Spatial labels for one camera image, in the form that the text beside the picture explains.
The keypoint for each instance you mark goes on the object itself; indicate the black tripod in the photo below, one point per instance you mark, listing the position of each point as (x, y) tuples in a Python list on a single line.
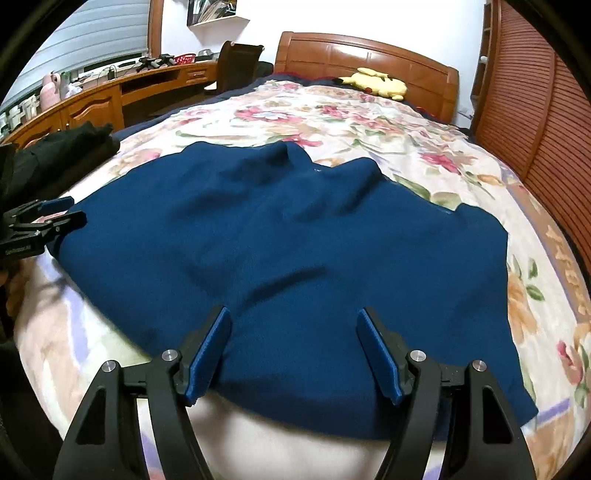
[(154, 62)]

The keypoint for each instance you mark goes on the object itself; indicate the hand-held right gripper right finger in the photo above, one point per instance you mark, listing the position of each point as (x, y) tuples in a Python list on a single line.
[(378, 355)]

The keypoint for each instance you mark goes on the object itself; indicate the yellow plush toy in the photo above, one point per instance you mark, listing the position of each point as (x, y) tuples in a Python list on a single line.
[(374, 83)]

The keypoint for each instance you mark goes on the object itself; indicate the red basket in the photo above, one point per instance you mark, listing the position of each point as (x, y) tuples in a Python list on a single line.
[(185, 59)]

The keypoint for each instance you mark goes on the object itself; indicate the pink bottle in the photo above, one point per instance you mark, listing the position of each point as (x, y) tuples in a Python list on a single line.
[(50, 92)]

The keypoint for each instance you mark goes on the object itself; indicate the wooden louvered wardrobe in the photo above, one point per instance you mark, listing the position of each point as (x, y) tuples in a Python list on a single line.
[(545, 115)]

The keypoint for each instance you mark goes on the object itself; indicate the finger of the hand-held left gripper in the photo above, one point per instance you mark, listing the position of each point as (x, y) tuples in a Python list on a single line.
[(57, 204), (69, 220)]

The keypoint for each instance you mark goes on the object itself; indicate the black cloth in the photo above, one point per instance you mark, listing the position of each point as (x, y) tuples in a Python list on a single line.
[(60, 152)]

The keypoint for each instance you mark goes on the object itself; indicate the floral blanket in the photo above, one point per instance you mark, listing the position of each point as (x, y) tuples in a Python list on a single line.
[(415, 138)]

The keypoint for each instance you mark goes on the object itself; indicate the silver box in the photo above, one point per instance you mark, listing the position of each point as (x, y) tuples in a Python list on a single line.
[(205, 54)]

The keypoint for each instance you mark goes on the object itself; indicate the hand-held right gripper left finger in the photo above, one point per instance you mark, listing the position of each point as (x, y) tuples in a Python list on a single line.
[(210, 355)]

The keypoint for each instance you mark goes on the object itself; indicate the blue suit jacket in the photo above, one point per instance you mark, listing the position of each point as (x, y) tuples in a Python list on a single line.
[(300, 258)]

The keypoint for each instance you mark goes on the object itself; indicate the wooden desk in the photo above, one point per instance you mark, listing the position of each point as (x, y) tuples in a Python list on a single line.
[(92, 106)]

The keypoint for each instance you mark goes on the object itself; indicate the wooden bed headboard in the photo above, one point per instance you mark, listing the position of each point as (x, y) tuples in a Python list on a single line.
[(360, 55)]

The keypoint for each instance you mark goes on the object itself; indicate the grey window blind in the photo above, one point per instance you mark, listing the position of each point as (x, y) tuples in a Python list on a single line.
[(92, 41)]

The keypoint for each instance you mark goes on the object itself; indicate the dark wooden chair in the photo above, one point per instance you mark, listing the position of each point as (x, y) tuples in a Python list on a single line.
[(238, 64)]

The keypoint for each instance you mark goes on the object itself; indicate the white wall shelf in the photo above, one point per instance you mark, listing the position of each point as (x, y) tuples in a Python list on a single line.
[(217, 14)]

